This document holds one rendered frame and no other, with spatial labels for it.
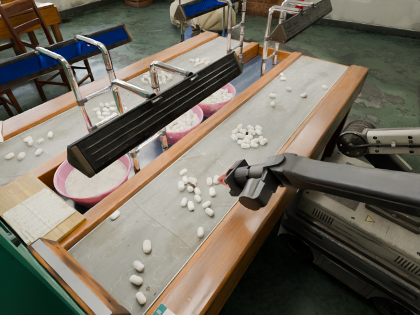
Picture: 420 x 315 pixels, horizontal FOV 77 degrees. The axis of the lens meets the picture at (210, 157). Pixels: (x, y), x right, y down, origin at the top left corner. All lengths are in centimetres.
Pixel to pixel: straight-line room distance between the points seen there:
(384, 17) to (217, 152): 465
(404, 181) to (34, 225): 91
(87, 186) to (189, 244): 44
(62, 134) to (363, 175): 117
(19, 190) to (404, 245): 144
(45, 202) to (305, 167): 79
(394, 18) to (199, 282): 513
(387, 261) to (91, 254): 116
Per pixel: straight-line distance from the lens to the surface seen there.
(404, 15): 545
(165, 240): 83
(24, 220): 99
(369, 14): 546
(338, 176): 54
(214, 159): 105
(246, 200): 66
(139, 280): 77
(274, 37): 129
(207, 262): 76
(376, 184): 50
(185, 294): 74
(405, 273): 143
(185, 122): 128
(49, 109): 152
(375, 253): 141
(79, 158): 60
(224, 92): 147
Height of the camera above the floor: 145
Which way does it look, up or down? 42 degrees down
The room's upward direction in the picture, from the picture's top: 1 degrees counter-clockwise
